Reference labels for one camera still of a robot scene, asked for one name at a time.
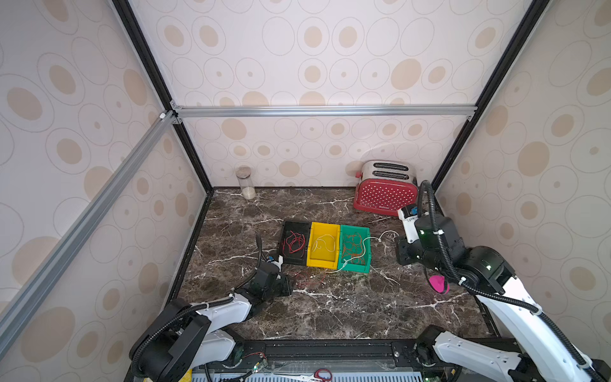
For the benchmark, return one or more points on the yellow plastic bin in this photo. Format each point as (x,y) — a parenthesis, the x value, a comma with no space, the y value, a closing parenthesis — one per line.
(323,249)

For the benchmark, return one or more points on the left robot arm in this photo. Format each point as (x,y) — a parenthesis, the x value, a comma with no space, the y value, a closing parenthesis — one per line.
(186,335)

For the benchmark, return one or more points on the aluminium frame bar back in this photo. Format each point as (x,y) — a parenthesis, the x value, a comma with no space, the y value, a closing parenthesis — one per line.
(334,111)

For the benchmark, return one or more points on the aluminium frame bar left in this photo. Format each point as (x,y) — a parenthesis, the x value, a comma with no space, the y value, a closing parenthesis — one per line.
(43,281)

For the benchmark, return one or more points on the red handled scissors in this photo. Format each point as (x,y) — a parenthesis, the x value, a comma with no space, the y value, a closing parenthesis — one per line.
(320,375)

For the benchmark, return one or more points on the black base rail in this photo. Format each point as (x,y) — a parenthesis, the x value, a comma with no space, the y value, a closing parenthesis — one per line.
(292,358)

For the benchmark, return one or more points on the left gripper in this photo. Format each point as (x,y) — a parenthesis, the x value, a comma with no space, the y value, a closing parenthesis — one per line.
(287,286)

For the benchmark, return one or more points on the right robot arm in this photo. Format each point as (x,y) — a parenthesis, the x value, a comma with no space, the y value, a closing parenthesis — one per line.
(546,352)

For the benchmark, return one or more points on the yellow snack bag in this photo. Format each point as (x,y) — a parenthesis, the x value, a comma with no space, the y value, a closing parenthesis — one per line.
(188,377)

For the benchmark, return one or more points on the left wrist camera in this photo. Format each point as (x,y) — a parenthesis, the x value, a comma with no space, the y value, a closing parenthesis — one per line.
(278,262)

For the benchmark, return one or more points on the aluminium frame bar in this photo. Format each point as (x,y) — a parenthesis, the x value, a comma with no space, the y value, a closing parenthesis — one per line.
(334,111)
(43,281)

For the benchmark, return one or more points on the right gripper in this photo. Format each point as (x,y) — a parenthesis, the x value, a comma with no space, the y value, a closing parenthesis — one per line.
(405,251)

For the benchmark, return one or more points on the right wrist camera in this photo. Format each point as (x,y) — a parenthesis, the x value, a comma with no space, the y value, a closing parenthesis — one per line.
(409,215)

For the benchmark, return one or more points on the red polka dot toaster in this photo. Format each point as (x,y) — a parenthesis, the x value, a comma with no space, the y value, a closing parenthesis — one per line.
(384,187)

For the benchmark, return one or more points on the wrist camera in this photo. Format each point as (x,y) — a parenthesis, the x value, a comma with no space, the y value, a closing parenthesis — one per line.
(409,215)
(278,262)

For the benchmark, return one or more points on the green plastic bin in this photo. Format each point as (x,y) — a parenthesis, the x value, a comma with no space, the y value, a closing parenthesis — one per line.
(355,252)

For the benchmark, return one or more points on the pink plastic goblet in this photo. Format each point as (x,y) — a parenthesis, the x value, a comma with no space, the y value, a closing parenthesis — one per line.
(439,284)

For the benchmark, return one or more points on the black plastic bin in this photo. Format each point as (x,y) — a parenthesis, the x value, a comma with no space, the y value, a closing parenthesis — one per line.
(294,242)

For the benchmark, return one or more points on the glass jar with lid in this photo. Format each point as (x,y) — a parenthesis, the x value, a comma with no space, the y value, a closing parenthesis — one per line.
(243,174)

